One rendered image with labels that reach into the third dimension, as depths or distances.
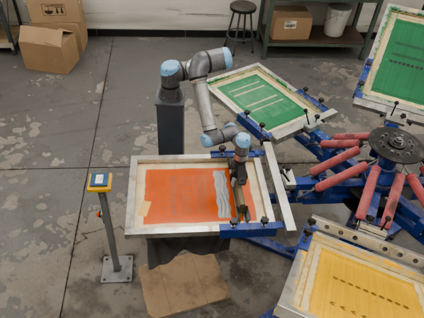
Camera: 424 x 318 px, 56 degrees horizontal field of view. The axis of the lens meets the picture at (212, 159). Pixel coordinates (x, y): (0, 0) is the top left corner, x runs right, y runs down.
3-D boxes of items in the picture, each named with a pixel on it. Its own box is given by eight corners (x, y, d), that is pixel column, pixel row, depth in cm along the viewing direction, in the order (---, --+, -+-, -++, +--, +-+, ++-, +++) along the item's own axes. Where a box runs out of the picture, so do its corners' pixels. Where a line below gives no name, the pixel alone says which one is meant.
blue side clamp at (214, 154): (210, 164, 249) (211, 156, 244) (209, 158, 252) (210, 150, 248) (257, 163, 252) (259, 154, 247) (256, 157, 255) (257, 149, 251)
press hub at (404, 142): (315, 298, 289) (378, 164, 196) (301, 252, 317) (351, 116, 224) (366, 295, 293) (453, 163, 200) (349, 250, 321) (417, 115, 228)
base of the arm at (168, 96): (159, 88, 260) (159, 75, 253) (183, 89, 260) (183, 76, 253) (157, 102, 249) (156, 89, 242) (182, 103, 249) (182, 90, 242)
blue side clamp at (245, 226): (219, 238, 209) (219, 230, 204) (218, 230, 212) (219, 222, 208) (275, 236, 212) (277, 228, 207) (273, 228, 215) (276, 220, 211)
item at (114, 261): (100, 283, 288) (77, 195, 222) (103, 257, 304) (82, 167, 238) (131, 281, 290) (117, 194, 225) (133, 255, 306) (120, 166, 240)
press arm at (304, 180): (282, 190, 229) (283, 185, 225) (279, 183, 233) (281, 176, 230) (311, 190, 231) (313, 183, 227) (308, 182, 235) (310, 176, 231)
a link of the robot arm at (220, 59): (174, 63, 250) (206, 48, 200) (195, 58, 255) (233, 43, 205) (178, 82, 252) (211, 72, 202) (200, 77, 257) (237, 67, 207)
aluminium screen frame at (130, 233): (125, 239, 204) (124, 235, 201) (131, 159, 246) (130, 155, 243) (276, 233, 212) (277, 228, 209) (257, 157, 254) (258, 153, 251)
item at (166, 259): (151, 270, 239) (146, 228, 210) (151, 265, 242) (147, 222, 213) (227, 267, 244) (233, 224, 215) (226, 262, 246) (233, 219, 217)
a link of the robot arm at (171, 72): (158, 79, 249) (156, 60, 240) (177, 75, 254) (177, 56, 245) (164, 89, 242) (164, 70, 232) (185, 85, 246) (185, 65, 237)
